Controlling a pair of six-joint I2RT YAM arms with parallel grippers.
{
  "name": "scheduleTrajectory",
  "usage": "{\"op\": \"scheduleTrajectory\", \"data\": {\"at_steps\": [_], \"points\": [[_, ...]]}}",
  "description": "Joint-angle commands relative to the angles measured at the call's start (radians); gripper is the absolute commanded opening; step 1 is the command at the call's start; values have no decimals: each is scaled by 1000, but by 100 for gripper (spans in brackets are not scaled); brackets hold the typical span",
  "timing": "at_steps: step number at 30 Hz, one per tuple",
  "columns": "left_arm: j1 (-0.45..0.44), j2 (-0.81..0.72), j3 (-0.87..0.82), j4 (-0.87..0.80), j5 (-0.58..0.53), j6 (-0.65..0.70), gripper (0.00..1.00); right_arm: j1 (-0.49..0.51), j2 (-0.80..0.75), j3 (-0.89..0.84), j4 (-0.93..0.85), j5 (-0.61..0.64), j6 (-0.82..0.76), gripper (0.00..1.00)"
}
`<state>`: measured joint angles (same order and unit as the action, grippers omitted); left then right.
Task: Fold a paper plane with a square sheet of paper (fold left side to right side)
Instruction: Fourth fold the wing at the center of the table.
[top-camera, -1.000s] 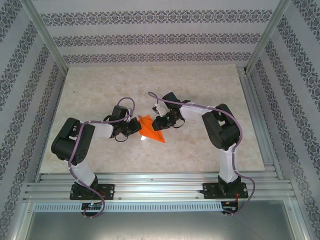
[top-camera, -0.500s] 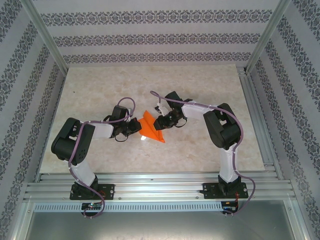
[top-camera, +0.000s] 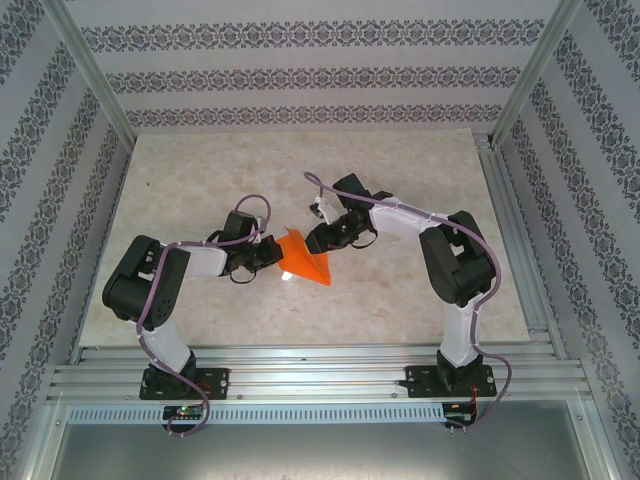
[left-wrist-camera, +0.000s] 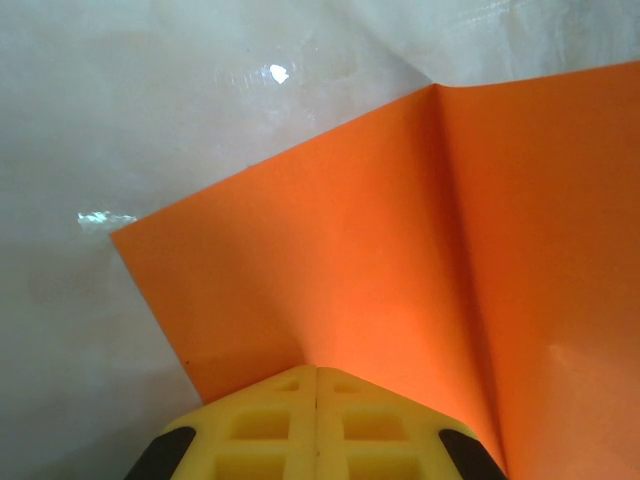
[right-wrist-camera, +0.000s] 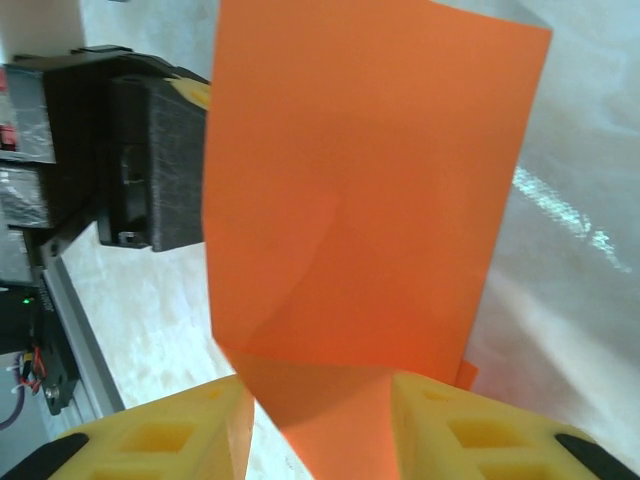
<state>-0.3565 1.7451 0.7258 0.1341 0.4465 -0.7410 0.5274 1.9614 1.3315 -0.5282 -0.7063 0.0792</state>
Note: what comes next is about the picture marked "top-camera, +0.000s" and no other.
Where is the orange paper sheet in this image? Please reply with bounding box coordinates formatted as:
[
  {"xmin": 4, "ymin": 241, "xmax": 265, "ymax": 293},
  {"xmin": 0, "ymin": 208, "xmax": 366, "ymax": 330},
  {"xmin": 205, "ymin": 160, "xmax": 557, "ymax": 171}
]
[{"xmin": 276, "ymin": 226, "xmax": 333, "ymax": 288}]

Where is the grey sheet metal panel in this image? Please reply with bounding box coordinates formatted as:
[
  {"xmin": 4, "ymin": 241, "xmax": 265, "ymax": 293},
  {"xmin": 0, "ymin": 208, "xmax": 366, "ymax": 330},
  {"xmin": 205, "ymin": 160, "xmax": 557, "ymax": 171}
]
[{"xmin": 49, "ymin": 423, "xmax": 596, "ymax": 480}]

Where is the black left gripper cable loop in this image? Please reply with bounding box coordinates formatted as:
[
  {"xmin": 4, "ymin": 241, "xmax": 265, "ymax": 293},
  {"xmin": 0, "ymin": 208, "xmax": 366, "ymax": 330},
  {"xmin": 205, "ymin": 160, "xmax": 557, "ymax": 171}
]
[{"xmin": 228, "ymin": 264, "xmax": 259, "ymax": 286}]

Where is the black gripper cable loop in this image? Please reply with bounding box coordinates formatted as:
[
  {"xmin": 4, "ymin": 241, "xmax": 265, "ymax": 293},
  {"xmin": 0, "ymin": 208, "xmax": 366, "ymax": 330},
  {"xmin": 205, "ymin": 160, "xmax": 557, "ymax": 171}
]
[
  {"xmin": 228, "ymin": 264, "xmax": 259, "ymax": 286},
  {"xmin": 349, "ymin": 229, "xmax": 379, "ymax": 250}
]

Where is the black right gripper cable loop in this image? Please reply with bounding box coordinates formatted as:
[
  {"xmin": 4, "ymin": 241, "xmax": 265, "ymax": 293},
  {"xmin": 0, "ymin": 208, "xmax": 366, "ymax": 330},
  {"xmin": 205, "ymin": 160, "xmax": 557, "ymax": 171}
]
[{"xmin": 349, "ymin": 229, "xmax": 379, "ymax": 250}]

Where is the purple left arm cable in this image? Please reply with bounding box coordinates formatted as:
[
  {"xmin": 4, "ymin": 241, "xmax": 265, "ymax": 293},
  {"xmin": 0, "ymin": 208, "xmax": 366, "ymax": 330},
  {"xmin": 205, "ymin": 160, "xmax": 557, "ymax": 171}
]
[{"xmin": 134, "ymin": 193, "xmax": 274, "ymax": 439}]

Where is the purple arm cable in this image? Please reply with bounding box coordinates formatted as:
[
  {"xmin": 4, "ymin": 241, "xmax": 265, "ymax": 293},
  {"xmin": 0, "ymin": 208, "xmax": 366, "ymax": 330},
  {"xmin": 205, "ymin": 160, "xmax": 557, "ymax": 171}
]
[
  {"xmin": 134, "ymin": 193, "xmax": 274, "ymax": 439},
  {"xmin": 303, "ymin": 171, "xmax": 511, "ymax": 435}
]

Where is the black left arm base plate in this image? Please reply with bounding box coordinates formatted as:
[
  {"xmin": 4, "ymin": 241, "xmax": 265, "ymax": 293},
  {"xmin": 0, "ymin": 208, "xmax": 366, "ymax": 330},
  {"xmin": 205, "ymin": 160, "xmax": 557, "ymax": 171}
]
[{"xmin": 138, "ymin": 367, "xmax": 230, "ymax": 401}]

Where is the aluminium mounting rail frame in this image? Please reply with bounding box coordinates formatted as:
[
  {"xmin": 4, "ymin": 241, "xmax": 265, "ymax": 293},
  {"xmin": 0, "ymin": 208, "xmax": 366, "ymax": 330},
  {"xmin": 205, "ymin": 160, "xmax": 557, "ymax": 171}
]
[{"xmin": 45, "ymin": 342, "xmax": 594, "ymax": 404}]

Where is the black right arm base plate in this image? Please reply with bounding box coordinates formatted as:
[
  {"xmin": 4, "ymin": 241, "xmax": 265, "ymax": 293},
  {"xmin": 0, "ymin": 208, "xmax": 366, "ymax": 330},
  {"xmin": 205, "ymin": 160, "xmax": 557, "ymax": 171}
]
[{"xmin": 405, "ymin": 364, "xmax": 497, "ymax": 400}]

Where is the slotted grey cable duct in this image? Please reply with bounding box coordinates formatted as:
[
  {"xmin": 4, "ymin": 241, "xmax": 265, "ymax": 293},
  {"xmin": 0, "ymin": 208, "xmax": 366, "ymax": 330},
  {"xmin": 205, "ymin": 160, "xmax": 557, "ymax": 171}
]
[{"xmin": 67, "ymin": 403, "xmax": 446, "ymax": 426}]

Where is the aluminium side rail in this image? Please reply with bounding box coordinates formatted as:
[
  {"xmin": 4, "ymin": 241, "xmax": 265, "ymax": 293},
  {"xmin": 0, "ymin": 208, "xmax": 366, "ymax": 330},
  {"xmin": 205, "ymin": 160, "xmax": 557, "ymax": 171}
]
[{"xmin": 472, "ymin": 132, "xmax": 569, "ymax": 359}]

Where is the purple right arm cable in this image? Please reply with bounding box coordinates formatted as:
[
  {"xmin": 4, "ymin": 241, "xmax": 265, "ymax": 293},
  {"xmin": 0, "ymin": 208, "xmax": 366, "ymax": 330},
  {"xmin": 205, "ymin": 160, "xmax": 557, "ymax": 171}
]
[{"xmin": 303, "ymin": 171, "xmax": 511, "ymax": 435}]

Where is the aluminium corner post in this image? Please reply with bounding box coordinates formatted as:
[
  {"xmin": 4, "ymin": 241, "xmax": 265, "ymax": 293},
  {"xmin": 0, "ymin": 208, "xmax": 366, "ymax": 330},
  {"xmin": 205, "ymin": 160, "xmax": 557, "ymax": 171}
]
[
  {"xmin": 42, "ymin": 0, "xmax": 137, "ymax": 147},
  {"xmin": 489, "ymin": 0, "xmax": 584, "ymax": 149}
]

